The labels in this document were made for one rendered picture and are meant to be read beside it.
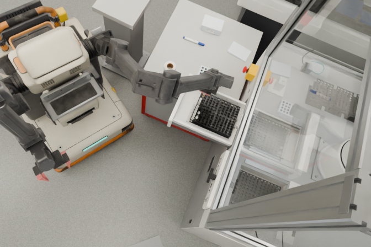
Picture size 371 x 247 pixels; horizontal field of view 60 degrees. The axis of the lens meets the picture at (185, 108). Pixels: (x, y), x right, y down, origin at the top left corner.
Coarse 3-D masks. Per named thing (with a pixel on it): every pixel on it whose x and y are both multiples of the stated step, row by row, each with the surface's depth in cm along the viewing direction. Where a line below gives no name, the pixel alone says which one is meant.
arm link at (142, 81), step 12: (120, 48) 126; (108, 60) 130; (120, 60) 118; (132, 60) 118; (132, 72) 106; (144, 72) 100; (156, 72) 105; (132, 84) 104; (144, 84) 102; (156, 84) 102; (168, 84) 102; (156, 96) 103; (168, 96) 104
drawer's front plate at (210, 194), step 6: (222, 156) 160; (222, 162) 155; (216, 168) 163; (222, 168) 154; (216, 174) 155; (216, 180) 151; (216, 186) 150; (210, 192) 151; (210, 198) 148; (204, 204) 154; (210, 204) 147
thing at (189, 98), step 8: (184, 96) 174; (192, 96) 175; (216, 96) 175; (224, 96) 172; (184, 104) 173; (192, 104) 173; (240, 104) 173; (184, 112) 171; (240, 112) 176; (176, 120) 163; (184, 120) 169; (184, 128) 166; (192, 128) 163; (200, 128) 169; (208, 136) 164; (216, 136) 169; (232, 136) 170; (224, 144) 165
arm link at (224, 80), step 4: (212, 68) 137; (212, 72) 136; (216, 72) 136; (220, 76) 141; (224, 76) 143; (228, 76) 144; (220, 80) 141; (224, 80) 141; (228, 80) 141; (232, 80) 142; (220, 84) 142; (224, 84) 142; (228, 84) 142
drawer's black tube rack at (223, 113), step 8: (208, 96) 169; (200, 104) 167; (208, 104) 168; (216, 104) 172; (224, 104) 173; (232, 104) 170; (200, 112) 165; (208, 112) 166; (216, 112) 167; (224, 112) 167; (232, 112) 172; (200, 120) 164; (208, 120) 164; (216, 120) 165; (224, 120) 166; (232, 120) 166; (208, 128) 166; (216, 128) 164; (224, 128) 164; (232, 128) 165; (224, 136) 166
